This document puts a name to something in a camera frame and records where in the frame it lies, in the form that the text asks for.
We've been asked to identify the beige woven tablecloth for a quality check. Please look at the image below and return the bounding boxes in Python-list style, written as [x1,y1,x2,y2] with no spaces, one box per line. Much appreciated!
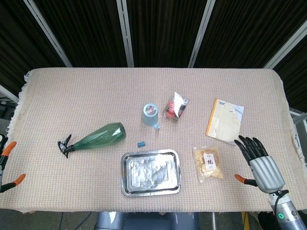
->
[4,67,307,214]

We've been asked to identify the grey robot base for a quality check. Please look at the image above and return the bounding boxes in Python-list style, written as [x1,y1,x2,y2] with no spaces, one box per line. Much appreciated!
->
[95,211,200,230]

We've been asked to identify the stainless steel rectangular tray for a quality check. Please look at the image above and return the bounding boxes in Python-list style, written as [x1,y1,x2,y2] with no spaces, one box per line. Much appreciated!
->
[120,149,182,198]

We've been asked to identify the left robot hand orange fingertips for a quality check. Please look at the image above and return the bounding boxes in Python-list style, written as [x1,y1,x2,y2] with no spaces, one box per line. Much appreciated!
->
[0,133,26,194]

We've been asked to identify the clear box with red clips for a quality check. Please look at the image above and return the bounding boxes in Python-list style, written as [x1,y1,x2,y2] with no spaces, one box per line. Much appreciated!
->
[163,92,189,124]

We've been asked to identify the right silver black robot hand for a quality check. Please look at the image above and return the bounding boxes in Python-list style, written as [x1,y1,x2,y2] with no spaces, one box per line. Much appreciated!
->
[234,135,286,194]

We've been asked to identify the silver metal frame bar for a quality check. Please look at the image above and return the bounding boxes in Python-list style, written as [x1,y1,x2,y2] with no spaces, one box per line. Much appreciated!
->
[0,83,20,104]
[289,107,307,126]

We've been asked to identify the light blue plastic cup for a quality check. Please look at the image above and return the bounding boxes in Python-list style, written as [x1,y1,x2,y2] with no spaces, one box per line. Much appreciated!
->
[142,103,162,131]

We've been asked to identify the green plastic spray bottle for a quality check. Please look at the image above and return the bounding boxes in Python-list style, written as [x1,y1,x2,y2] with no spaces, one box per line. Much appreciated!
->
[57,122,127,159]

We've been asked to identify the worn yellow-spined notebook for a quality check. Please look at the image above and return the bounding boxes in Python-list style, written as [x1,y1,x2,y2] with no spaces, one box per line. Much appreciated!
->
[205,98,245,146]

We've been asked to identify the silver partition post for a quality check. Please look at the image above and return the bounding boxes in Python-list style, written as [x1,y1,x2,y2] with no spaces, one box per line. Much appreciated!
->
[263,21,307,69]
[188,0,216,68]
[116,0,135,68]
[23,0,73,68]

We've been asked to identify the clear bag of pastry snacks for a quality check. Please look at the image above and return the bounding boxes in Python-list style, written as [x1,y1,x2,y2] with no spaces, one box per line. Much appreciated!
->
[192,146,224,184]

